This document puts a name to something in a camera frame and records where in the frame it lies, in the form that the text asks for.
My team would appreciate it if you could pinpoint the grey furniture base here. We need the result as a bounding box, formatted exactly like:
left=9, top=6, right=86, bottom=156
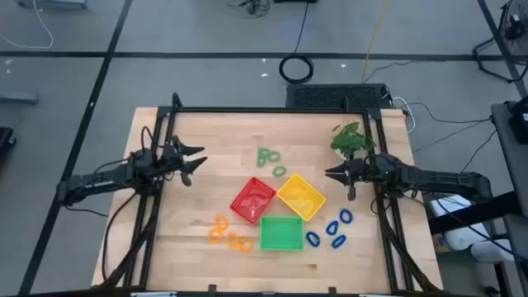
left=0, top=91, right=40, bottom=106
left=15, top=0, right=88, bottom=10

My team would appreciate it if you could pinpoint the red plastic basket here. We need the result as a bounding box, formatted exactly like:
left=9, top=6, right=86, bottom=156
left=229, top=176, right=278, bottom=226

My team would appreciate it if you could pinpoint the coiled black cable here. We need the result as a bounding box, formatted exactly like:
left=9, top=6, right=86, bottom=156
left=278, top=54, right=314, bottom=85

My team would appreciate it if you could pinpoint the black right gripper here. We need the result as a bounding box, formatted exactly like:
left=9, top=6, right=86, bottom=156
left=324, top=158, right=375, bottom=202

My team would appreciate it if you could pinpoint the green plant in white pot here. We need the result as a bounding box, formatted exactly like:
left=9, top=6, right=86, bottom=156
left=329, top=121, right=377, bottom=162

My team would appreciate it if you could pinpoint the white paper sheet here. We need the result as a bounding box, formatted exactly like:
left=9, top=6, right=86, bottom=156
left=428, top=193, right=474, bottom=218

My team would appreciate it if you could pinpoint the short white cable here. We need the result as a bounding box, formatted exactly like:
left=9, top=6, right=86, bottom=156
left=391, top=97, right=417, bottom=134

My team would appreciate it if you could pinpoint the black device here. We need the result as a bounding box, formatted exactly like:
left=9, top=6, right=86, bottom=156
left=507, top=95, right=528, bottom=145

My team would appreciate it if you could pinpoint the thin black cable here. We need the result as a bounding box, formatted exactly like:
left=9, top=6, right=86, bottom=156
left=398, top=101, right=494, bottom=125
left=460, top=130, right=498, bottom=173

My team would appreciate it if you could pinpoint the long black cable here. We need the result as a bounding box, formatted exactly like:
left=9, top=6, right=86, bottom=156
left=292, top=0, right=310, bottom=57

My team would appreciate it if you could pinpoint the yellow cable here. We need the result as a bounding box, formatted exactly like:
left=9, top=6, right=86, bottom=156
left=361, top=0, right=391, bottom=84

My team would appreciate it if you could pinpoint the green plastic basket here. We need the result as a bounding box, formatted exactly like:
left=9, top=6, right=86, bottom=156
left=259, top=215, right=305, bottom=252

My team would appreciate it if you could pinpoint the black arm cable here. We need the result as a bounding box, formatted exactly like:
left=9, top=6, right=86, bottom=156
left=101, top=191, right=139, bottom=284

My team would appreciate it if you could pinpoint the grey side table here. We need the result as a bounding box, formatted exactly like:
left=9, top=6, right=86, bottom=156
left=489, top=101, right=528, bottom=218

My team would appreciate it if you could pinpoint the yellow plastic basket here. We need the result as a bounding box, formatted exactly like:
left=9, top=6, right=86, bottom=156
left=276, top=172, right=328, bottom=223

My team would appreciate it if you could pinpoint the long white cable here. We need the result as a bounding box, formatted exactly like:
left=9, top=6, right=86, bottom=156
left=0, top=0, right=55, bottom=50

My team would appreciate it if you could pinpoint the black standing fan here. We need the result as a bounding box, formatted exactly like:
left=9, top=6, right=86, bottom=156
left=472, top=0, right=528, bottom=83

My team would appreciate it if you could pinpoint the black perforated metal box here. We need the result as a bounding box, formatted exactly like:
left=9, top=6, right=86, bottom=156
left=285, top=83, right=393, bottom=111

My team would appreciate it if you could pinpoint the black cable bundle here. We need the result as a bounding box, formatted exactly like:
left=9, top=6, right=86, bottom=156
left=226, top=0, right=271, bottom=20

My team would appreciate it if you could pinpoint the black aluminium table frame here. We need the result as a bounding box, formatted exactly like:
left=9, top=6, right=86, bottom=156
left=92, top=92, right=445, bottom=295

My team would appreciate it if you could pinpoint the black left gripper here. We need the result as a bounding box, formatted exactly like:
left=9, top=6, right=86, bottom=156
left=158, top=135, right=209, bottom=187

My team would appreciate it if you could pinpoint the black chair part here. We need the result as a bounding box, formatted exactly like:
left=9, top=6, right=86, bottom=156
left=0, top=126, right=17, bottom=162

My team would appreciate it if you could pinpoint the black beam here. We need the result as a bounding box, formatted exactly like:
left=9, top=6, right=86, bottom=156
left=427, top=190, right=528, bottom=236

